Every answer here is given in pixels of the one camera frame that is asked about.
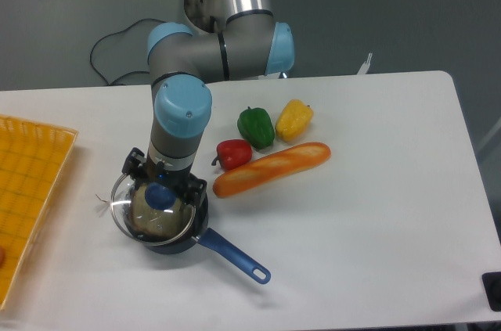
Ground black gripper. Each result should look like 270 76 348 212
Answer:
121 147 207 206

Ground glass pot lid blue knob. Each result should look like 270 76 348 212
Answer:
109 174 196 246

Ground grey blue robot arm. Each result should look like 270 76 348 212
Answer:
145 0 295 209

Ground bagged bread slice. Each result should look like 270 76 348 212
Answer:
97 187 195 245

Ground red bell pepper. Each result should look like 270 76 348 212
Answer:
211 139 253 171

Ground orange baguette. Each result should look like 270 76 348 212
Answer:
212 142 331 198

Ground green bell pepper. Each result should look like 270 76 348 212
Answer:
237 107 275 149

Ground yellow plastic basket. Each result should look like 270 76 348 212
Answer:
1 115 78 309

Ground yellow bell pepper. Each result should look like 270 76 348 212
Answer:
276 99 314 142

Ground black corner device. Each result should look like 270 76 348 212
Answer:
481 272 501 312

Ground dark pot blue handle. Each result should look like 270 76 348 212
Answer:
144 199 271 284

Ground black cable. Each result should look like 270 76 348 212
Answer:
89 18 157 87

